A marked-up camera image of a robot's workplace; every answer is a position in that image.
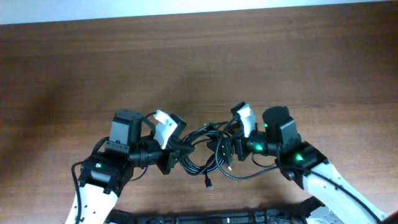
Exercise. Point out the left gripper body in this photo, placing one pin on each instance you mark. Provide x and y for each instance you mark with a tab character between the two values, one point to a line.
165	157

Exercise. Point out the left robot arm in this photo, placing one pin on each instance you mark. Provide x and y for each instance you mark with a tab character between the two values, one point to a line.
133	142

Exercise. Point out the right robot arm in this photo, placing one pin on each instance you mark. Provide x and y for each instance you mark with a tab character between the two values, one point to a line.
333	199

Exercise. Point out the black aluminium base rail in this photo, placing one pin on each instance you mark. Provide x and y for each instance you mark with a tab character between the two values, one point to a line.
295	214

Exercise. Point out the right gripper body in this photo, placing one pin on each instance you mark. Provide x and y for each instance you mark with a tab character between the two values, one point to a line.
239	137

